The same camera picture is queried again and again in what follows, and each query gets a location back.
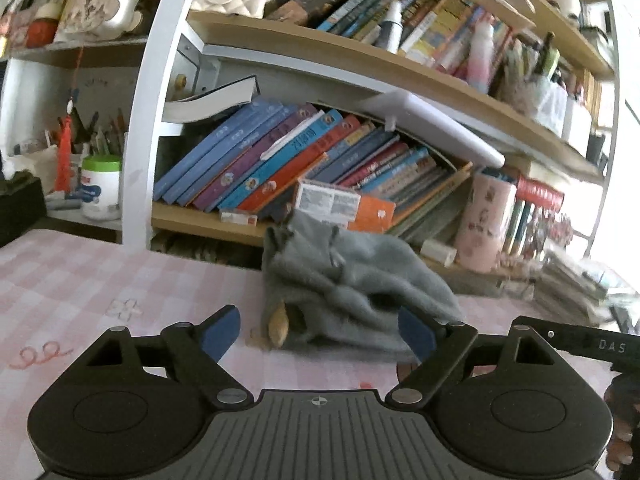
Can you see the white USB charger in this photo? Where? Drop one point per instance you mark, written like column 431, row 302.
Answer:
column 439, row 252

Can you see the white spray bottle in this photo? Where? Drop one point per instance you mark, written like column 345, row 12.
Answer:
column 390, row 29

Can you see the wooden white bookshelf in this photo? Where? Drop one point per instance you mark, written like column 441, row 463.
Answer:
column 291, row 63

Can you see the lower orange white box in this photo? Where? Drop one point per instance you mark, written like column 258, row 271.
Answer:
column 378, row 221

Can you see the stack of papers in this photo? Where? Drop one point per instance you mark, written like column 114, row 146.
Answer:
column 587, row 294

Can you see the white green lidded jar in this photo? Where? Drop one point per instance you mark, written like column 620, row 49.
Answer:
column 100, row 187

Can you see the row of leaning books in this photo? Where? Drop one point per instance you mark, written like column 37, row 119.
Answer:
column 249, row 162

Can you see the red thick dictionary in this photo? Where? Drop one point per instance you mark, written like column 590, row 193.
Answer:
column 539, row 194

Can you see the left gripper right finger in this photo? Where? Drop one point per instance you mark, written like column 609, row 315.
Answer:
column 420, row 332

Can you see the person's right hand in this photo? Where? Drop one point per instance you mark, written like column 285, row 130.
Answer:
column 622, row 453

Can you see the red tassel ornament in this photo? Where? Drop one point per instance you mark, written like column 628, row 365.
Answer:
column 62, row 181

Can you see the grey knit garment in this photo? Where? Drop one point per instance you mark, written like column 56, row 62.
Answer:
column 329, row 288

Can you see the pink checkered table mat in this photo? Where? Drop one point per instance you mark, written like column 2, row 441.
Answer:
column 102, row 378

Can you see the upper orange white box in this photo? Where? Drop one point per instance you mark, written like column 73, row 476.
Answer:
column 319, row 198

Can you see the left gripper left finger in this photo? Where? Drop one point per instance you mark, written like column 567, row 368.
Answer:
column 218, row 332

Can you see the pink cylindrical tumbler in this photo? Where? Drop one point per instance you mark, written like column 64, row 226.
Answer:
column 484, row 221

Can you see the orange white box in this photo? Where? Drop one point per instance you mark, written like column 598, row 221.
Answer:
column 378, row 221
column 319, row 198

